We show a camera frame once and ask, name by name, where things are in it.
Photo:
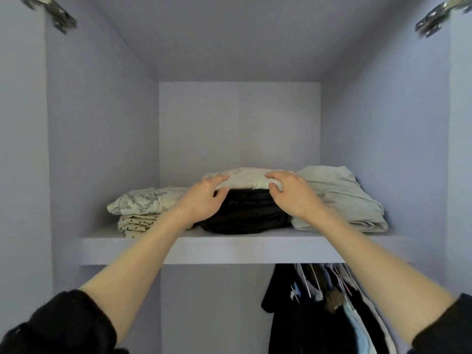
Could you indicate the person's black left sleeve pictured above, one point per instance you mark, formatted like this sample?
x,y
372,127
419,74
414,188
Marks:
x,y
59,328

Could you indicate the metal door hinge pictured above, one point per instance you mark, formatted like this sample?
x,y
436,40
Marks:
x,y
442,14
48,11

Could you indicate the person's right hand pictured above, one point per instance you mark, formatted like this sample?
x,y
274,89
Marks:
x,y
295,197

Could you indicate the person's right forearm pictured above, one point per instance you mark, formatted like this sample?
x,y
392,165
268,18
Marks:
x,y
383,280

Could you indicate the black fur-trimmed jacket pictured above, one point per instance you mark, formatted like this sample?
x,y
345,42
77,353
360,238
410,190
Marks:
x,y
334,298

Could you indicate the person's left forearm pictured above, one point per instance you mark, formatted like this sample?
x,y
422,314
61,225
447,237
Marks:
x,y
129,280

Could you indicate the grey wardrobe shelf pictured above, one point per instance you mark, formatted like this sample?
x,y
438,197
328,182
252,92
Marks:
x,y
243,247

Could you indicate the charcoal black clothes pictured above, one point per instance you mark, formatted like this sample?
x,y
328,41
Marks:
x,y
291,320

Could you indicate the beige textured pajama pants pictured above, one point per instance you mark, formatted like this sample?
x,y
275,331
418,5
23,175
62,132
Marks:
x,y
243,178

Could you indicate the grey wooden wardrobe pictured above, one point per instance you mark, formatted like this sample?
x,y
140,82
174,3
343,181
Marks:
x,y
236,121

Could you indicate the light grey smocked garment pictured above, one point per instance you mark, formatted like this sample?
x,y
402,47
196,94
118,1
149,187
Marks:
x,y
343,195

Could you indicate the person's left hand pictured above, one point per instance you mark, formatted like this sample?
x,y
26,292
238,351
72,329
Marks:
x,y
195,206

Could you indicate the cream patterned pyjama top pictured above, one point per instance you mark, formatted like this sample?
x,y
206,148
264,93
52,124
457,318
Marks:
x,y
144,201

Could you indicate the black garment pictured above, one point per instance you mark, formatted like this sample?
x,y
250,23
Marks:
x,y
243,214
369,320

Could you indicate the cream polka dot trousers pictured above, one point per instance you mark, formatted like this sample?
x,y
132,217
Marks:
x,y
136,225

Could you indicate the person's black sleeve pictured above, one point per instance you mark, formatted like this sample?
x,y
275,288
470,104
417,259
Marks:
x,y
446,332
59,328

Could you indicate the person's black right sleeve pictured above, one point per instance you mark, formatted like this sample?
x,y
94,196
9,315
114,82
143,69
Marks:
x,y
446,332

